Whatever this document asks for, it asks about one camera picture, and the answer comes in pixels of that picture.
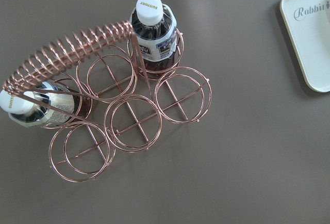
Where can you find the tea bottle front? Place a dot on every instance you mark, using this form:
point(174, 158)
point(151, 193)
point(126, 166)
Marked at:
point(155, 26)

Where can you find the tea bottle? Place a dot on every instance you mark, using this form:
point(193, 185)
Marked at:
point(29, 114)
point(155, 26)

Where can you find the tea bottle back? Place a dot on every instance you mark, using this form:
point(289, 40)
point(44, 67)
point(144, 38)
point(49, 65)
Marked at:
point(29, 114)

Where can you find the white serving tray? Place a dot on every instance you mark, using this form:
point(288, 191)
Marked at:
point(307, 23)

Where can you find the copper wire bottle rack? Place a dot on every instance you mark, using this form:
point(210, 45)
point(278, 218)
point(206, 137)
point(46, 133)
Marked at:
point(131, 107)

